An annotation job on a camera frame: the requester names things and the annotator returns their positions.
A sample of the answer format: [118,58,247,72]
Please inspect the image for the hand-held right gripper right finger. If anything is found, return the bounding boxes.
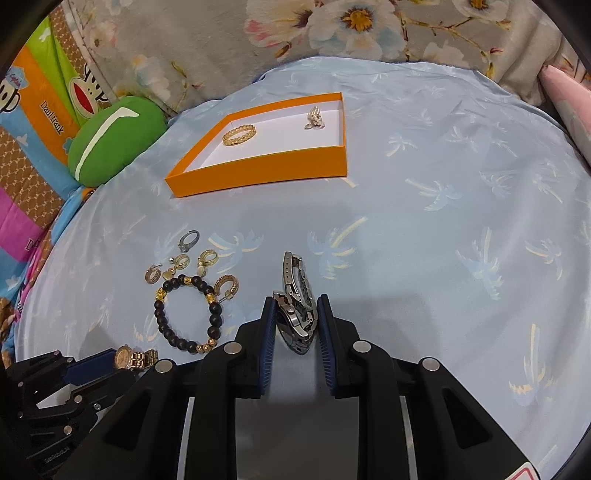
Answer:
[316,295,532,480]

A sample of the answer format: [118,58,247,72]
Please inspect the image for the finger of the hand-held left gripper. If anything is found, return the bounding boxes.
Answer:
[9,349,117,402]
[28,371,140,437]

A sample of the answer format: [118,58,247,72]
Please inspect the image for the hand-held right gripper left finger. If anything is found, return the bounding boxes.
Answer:
[55,296,279,480]

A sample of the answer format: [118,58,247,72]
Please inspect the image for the silver metal wristwatch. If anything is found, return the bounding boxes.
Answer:
[272,251,319,355]

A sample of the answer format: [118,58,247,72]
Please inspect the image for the gold metal wristwatch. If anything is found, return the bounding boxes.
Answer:
[114,345,159,371]

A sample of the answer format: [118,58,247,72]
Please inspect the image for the black bead bracelet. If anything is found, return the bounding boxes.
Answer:
[154,274,225,355]

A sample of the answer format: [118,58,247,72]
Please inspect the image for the orange cardboard box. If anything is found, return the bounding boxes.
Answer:
[165,92,348,198]

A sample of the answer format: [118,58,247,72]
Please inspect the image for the gold braided bangle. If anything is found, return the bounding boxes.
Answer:
[222,124,256,147]

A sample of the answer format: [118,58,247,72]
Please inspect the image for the pearl and gold bracelet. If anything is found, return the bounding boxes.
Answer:
[303,106,326,131]

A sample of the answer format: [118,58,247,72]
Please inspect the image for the light blue palm print sheet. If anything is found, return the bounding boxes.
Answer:
[13,58,591,480]

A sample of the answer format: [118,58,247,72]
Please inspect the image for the green cushion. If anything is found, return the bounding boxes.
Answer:
[67,95,168,188]

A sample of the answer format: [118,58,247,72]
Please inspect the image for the grey floral blanket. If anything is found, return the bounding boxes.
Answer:
[65,0,591,116]

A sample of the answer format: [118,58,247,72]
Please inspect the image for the pink pillow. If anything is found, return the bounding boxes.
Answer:
[540,62,591,163]

